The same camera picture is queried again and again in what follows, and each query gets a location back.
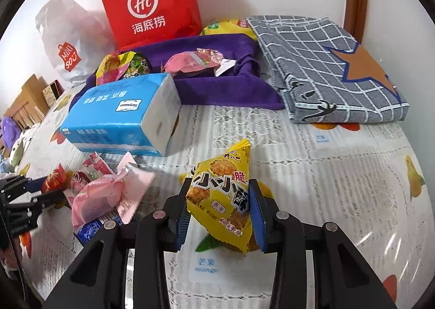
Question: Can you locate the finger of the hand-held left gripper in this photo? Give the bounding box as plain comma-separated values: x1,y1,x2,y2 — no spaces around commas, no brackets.
0,175,48,197
5,189,70,214

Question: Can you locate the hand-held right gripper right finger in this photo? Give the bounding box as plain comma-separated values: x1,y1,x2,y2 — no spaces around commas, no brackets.
248,178,398,309

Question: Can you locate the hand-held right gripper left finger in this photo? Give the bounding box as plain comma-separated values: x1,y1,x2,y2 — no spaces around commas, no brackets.
41,178,192,309

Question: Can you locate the small red candy packet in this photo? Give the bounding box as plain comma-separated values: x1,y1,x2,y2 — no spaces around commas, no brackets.
41,163,67,194

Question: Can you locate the pink round candy packet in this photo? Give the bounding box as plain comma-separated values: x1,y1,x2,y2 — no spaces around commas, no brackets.
66,170,92,206

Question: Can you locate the yellow triangular snack packet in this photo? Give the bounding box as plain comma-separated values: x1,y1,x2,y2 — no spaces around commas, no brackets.
179,138,274,255

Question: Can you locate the dark blue snack packet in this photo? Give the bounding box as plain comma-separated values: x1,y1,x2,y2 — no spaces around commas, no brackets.
73,215,119,245

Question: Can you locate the red white strawberry candy packet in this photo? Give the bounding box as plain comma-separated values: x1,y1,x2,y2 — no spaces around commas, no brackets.
81,152,113,177

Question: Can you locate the pale pink rectangular snack packet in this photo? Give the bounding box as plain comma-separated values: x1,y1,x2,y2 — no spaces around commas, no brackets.
116,152,157,224

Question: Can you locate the yellow and pink snack bag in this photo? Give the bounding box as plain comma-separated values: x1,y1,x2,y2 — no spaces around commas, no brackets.
96,51,152,87

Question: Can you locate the pink snack packet clear strip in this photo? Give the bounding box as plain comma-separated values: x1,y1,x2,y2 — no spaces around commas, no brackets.
160,49,225,80

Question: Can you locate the white printed plush toy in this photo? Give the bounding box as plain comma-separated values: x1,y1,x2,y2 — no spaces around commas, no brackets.
5,130,36,167

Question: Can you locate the purple plush toy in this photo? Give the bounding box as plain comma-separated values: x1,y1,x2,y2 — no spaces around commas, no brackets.
0,117,21,150

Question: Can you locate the wooden bed headboard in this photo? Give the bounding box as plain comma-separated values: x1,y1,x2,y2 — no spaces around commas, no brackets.
3,74,50,126

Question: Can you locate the patterned gift box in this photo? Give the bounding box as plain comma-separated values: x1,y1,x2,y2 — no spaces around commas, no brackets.
42,80,65,107

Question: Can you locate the blue tissue pack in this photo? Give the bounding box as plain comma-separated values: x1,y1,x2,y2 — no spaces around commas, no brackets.
59,73,182,157

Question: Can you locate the purple towel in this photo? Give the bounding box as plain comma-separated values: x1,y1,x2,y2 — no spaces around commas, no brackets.
83,33,286,110

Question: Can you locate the white plastic shopping bag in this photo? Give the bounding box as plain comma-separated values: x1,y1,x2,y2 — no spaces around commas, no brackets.
35,0,116,87

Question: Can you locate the grey checked cloth with star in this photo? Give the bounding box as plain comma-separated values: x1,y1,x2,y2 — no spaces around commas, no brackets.
245,16,410,124

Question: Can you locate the large yellow snack bag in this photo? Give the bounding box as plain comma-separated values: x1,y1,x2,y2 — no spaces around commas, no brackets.
199,19,259,41

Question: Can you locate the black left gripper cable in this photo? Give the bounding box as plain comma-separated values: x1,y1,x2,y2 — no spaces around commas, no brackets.
7,244,33,299

